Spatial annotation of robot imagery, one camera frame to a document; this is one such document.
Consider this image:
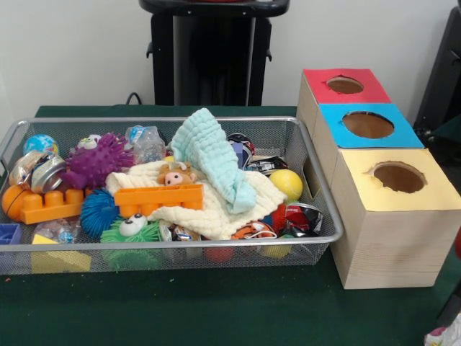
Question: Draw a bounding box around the colourful spotted white cloth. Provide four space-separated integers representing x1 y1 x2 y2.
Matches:
424 324 461 346

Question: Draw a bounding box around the wooden box with three holes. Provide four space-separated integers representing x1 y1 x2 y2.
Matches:
297 68 461 290

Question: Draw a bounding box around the light blue waffle cloth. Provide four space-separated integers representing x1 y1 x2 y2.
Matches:
170 107 257 213

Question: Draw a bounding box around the cream waffle cloth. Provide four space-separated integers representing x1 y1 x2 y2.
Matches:
104 161 288 241

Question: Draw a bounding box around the small brown plush toy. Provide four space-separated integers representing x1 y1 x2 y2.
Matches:
156 161 198 187

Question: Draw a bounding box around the yellow ball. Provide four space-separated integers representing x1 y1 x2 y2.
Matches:
268 169 303 201

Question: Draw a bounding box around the long orange toy brick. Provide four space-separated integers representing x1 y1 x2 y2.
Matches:
113 182 205 217

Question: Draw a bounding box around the green puffer toy with eyes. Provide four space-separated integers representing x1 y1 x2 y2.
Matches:
99 212 161 246

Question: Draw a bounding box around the purple spiky rubber toy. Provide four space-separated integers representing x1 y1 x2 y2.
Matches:
61 132 136 190

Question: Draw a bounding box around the dark green table cloth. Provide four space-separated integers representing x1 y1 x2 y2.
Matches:
431 115 461 143
0 104 461 346

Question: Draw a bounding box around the blue puffer ball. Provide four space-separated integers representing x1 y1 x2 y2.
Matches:
79 187 120 239

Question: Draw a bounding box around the small globe ball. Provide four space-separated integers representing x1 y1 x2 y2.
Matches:
23 133 59 156

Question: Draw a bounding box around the silver wire mesh bin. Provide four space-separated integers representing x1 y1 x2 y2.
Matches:
0 115 343 275

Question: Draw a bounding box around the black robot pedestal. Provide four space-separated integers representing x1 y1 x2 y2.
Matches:
138 0 291 107

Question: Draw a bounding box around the black stand frame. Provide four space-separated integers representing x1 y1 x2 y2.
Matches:
413 5 461 145

